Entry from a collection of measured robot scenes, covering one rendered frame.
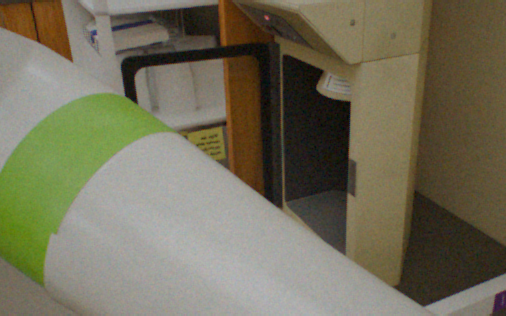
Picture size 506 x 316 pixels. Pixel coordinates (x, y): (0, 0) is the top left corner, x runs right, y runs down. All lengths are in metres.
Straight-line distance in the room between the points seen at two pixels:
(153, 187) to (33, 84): 0.10
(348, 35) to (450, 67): 0.56
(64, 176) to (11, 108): 0.05
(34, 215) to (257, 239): 0.11
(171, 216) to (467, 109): 1.16
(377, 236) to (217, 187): 0.80
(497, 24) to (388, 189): 0.45
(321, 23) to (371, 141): 0.23
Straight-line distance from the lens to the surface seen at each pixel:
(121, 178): 0.27
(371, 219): 1.02
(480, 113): 1.34
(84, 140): 0.29
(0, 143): 0.30
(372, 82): 0.91
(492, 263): 1.27
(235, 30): 1.18
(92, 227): 0.27
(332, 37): 0.85
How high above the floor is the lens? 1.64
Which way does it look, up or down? 25 degrees down
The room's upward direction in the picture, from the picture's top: 3 degrees counter-clockwise
